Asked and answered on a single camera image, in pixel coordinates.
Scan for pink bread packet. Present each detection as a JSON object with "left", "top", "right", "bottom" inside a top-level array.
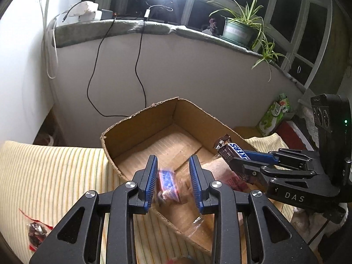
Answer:
[{"left": 202, "top": 161, "right": 264, "bottom": 193}]

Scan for long black cable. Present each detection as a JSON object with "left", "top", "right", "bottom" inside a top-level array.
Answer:
[
  {"left": 134, "top": 19, "right": 147, "bottom": 109},
  {"left": 87, "top": 19, "right": 131, "bottom": 117}
]

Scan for brown chocolate bar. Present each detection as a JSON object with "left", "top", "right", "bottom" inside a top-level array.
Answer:
[{"left": 213, "top": 134, "right": 255, "bottom": 183}]

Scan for white power adapters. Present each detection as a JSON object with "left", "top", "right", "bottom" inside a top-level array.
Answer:
[{"left": 67, "top": 1, "right": 102, "bottom": 22}]

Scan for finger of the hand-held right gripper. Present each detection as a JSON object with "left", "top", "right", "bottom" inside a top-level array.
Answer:
[
  {"left": 229, "top": 157, "right": 318, "bottom": 187},
  {"left": 242, "top": 148, "right": 319, "bottom": 169}
]

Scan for red dried fruit packet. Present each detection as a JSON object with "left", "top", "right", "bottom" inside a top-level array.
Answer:
[{"left": 19, "top": 207, "right": 53, "bottom": 251}]

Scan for spider plant in green pot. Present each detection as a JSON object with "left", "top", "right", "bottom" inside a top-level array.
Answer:
[{"left": 207, "top": 0, "right": 292, "bottom": 81}]

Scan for short black plug cable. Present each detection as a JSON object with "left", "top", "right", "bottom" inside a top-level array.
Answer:
[{"left": 56, "top": 1, "right": 83, "bottom": 24}]

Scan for red box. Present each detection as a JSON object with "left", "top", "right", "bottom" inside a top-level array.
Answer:
[{"left": 276, "top": 119, "right": 311, "bottom": 152}]

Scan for small dark figurine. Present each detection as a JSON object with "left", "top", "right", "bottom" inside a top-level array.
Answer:
[{"left": 202, "top": 18, "right": 220, "bottom": 35}]

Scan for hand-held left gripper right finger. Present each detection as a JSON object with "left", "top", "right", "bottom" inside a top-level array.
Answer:
[{"left": 189, "top": 155, "right": 317, "bottom": 264}]

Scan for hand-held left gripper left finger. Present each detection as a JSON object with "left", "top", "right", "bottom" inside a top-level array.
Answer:
[{"left": 29, "top": 155, "right": 159, "bottom": 264}]

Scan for white cable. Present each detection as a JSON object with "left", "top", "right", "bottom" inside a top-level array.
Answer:
[{"left": 38, "top": 0, "right": 59, "bottom": 80}]

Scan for cardboard box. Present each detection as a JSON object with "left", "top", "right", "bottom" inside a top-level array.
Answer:
[{"left": 100, "top": 97, "right": 288, "bottom": 254}]

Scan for small brown blue snack packet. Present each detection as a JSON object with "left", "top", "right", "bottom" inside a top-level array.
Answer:
[{"left": 157, "top": 170, "right": 182, "bottom": 204}]

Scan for white window frame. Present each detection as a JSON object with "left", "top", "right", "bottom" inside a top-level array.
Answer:
[{"left": 82, "top": 0, "right": 341, "bottom": 88}]

